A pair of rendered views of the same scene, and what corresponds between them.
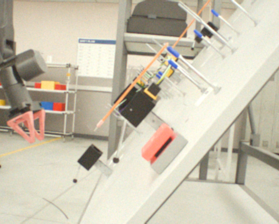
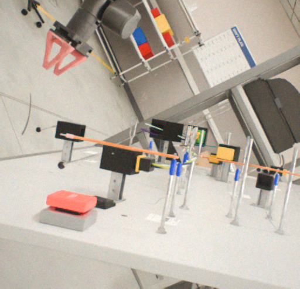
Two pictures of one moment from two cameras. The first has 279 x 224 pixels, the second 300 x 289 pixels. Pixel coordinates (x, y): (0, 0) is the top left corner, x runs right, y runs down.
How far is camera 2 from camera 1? 0.16 m
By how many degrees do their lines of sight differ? 6
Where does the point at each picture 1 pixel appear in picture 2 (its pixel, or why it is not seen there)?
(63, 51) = (210, 17)
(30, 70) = (113, 22)
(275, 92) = not seen: outside the picture
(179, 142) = (77, 224)
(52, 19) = not seen: outside the picture
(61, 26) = not seen: outside the picture
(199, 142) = (80, 244)
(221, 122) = (108, 254)
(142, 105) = (123, 162)
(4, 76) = not seen: outside the picture
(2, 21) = not seen: outside the picture
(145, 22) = (266, 99)
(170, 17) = (288, 124)
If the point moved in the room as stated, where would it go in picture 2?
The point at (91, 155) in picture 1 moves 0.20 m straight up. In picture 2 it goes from (71, 131) to (144, 95)
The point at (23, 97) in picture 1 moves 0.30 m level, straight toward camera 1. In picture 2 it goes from (84, 31) to (54, 47)
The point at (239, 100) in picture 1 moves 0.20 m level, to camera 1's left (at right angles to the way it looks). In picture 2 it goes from (138, 261) to (62, 96)
